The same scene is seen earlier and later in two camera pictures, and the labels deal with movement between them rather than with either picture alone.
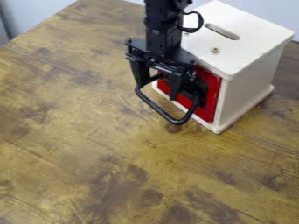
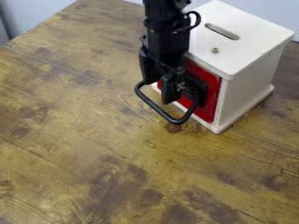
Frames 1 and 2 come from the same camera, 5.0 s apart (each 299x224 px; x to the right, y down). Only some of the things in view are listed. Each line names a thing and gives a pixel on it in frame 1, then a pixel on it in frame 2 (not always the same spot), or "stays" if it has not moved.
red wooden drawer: x=209 y=81 stays
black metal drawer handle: x=144 y=101 stays
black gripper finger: x=141 y=73 -> x=152 y=69
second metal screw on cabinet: x=214 y=50 stays
